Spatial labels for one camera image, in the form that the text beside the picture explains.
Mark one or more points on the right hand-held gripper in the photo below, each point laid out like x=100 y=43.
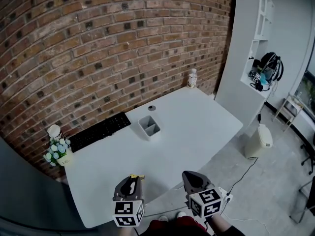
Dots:
x=205 y=200

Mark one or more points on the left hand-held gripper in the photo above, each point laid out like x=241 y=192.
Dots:
x=128 y=210

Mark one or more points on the yellow utility knife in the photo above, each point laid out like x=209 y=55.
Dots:
x=134 y=175

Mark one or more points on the white divided box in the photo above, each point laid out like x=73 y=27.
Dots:
x=150 y=131

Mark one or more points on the person's right forearm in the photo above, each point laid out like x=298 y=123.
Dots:
x=219 y=224

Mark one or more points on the white power strip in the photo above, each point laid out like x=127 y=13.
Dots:
x=225 y=194

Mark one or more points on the person's white right shoe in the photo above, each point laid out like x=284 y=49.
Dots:
x=181 y=215

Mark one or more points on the person's white shoe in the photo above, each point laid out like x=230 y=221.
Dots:
x=163 y=218
x=181 y=215

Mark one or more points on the person's white left shoe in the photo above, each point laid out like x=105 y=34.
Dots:
x=163 y=218

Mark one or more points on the person's red trousers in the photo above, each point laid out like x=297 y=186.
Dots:
x=177 y=227

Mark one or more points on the beige trash bin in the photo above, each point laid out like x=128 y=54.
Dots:
x=258 y=144

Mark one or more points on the black keyboard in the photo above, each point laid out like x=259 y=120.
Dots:
x=98 y=133

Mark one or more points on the blue flowers in white pot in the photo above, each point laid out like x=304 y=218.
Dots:
x=60 y=152

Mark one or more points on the dark grey partition panel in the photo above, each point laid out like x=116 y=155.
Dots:
x=27 y=193

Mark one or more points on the white-capped drink bottle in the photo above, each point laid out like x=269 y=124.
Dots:
x=192 y=80

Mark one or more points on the blue cloth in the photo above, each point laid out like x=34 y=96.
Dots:
x=265 y=79

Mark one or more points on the window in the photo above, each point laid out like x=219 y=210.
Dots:
x=306 y=92

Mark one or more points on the white shelf unit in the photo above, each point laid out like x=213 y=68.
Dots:
x=258 y=28

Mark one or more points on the beige frame rack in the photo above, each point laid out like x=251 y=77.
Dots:
x=288 y=112

